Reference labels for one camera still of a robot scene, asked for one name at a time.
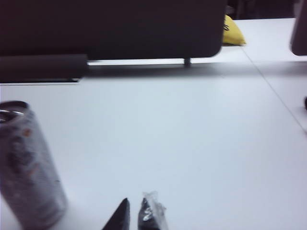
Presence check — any grey cable slot flap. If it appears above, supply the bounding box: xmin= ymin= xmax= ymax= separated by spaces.
xmin=0 ymin=54 xmax=89 ymax=80

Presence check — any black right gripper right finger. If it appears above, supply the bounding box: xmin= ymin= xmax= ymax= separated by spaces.
xmin=137 ymin=191 xmax=169 ymax=230

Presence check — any silver printed metal can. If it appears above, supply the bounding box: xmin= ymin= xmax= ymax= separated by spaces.
xmin=0 ymin=100 xmax=69 ymax=230

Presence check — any yellow bag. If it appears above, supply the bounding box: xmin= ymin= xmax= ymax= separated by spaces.
xmin=222 ymin=14 xmax=247 ymax=46

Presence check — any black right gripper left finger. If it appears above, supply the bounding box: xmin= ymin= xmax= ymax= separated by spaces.
xmin=101 ymin=197 xmax=130 ymax=230

